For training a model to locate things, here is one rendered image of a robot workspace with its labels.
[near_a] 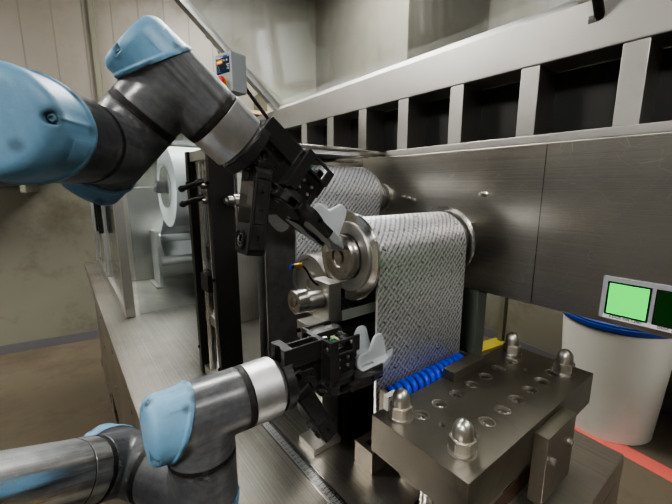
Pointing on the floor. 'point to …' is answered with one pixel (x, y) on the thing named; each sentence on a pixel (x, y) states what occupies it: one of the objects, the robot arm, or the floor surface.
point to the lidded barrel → (619, 378)
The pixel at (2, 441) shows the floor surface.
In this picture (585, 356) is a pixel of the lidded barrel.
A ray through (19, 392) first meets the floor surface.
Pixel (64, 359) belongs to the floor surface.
